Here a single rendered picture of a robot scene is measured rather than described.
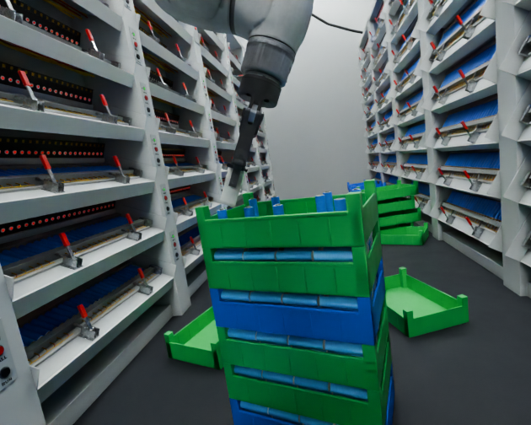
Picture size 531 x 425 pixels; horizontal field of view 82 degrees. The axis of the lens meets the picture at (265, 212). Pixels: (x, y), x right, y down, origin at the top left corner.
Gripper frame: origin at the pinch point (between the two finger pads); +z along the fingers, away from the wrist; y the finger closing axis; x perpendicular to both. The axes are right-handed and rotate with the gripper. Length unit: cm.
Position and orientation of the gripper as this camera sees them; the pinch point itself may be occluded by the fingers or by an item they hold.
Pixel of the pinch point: (232, 186)
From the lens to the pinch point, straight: 59.3
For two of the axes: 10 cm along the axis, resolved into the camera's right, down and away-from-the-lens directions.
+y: -0.7, -1.4, 9.9
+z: -2.9, 9.5, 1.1
